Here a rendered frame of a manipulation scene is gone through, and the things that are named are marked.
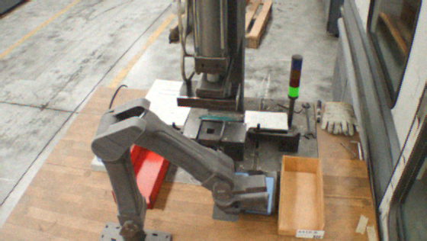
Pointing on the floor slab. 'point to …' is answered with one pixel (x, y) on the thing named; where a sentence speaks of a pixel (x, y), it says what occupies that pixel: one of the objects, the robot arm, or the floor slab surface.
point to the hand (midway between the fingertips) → (229, 206)
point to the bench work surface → (174, 192)
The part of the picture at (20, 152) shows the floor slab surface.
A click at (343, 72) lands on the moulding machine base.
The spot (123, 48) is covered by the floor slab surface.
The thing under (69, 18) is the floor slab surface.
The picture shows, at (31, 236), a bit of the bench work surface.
